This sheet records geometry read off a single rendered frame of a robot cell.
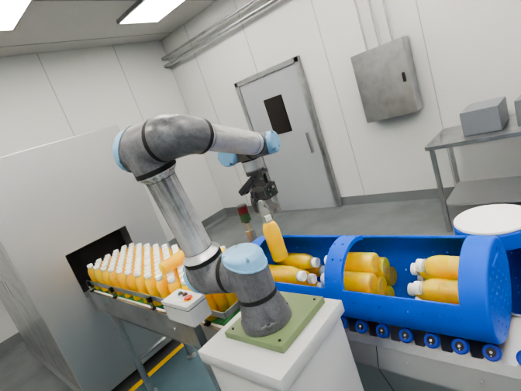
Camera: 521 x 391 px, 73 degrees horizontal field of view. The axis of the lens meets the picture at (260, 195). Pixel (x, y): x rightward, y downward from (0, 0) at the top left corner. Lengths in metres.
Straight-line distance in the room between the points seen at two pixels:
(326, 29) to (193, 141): 4.14
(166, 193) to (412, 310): 0.75
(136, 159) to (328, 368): 0.77
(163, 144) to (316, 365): 0.70
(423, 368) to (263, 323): 0.52
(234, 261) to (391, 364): 0.63
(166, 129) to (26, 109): 4.88
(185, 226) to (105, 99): 5.22
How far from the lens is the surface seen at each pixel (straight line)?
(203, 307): 1.59
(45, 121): 5.73
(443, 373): 1.26
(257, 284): 0.98
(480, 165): 4.64
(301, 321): 1.04
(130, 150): 0.95
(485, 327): 1.09
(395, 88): 4.40
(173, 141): 0.88
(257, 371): 0.98
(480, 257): 1.07
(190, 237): 1.01
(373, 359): 1.35
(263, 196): 1.36
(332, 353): 1.13
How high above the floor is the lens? 1.75
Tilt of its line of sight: 13 degrees down
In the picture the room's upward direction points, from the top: 19 degrees counter-clockwise
